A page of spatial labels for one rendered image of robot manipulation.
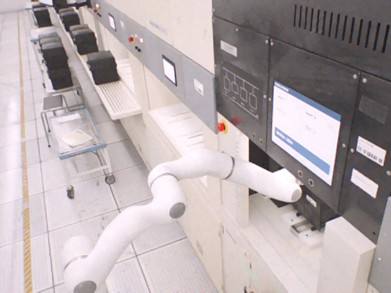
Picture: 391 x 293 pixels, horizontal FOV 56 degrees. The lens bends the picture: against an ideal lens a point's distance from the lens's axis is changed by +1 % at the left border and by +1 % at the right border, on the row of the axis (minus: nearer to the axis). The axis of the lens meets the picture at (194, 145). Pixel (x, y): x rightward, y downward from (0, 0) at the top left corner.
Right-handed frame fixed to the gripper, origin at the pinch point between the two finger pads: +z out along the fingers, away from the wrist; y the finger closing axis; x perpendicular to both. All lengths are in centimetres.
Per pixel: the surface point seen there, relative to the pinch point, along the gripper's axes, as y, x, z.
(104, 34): -318, -6, -9
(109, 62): -263, -21, -22
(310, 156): 26, 30, -34
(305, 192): 0.3, -10.8, -8.9
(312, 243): 9.4, -31.1, -11.4
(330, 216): 10.3, -18.7, -4.1
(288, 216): -8.5, -31.2, -9.5
